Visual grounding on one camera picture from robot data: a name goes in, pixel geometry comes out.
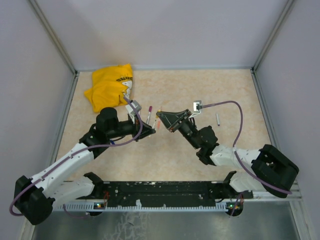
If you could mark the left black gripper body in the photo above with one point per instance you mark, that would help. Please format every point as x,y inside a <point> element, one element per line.
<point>139,137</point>

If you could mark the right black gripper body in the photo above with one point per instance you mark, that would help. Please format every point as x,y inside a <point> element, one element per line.
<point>182,117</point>

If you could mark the orange white pen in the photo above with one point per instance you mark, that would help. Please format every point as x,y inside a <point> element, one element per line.
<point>158,120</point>

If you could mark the white pen red marks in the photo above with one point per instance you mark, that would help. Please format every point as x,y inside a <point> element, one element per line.
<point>148,118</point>

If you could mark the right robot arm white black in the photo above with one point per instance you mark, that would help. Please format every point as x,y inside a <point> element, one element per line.
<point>266,168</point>

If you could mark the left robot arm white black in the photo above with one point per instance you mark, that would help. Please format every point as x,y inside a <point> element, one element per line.
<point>36,197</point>

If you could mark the yellow folded shirt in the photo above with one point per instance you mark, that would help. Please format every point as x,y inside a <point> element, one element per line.
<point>110,87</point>

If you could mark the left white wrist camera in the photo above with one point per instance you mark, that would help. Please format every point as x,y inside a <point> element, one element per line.
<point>133,108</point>

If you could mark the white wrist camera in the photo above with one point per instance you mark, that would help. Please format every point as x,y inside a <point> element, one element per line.
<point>197,108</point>
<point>133,108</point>

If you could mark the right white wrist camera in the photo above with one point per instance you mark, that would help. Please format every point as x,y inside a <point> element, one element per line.
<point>197,108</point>

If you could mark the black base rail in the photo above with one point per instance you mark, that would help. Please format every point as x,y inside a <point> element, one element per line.
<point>162,193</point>

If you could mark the aluminium frame side rail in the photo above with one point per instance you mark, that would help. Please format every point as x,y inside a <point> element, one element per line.
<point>265,112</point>

